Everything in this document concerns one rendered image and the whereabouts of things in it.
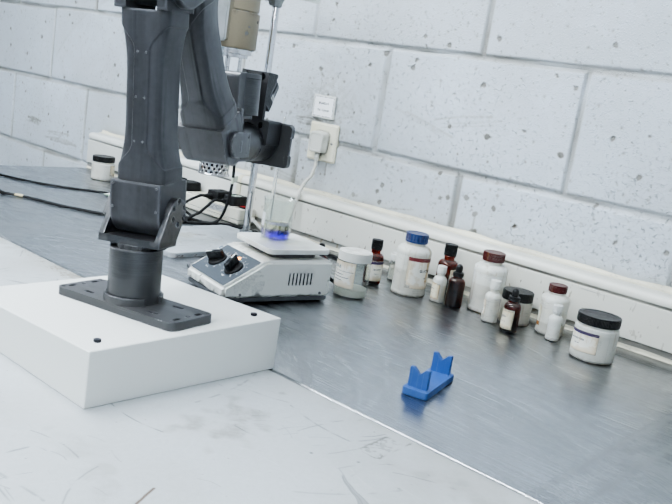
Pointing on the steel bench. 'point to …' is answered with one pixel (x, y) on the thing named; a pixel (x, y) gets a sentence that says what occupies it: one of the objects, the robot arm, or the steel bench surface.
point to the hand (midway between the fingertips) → (281, 142)
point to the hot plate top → (284, 245)
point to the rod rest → (430, 384)
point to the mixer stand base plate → (201, 240)
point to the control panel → (224, 267)
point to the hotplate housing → (272, 278)
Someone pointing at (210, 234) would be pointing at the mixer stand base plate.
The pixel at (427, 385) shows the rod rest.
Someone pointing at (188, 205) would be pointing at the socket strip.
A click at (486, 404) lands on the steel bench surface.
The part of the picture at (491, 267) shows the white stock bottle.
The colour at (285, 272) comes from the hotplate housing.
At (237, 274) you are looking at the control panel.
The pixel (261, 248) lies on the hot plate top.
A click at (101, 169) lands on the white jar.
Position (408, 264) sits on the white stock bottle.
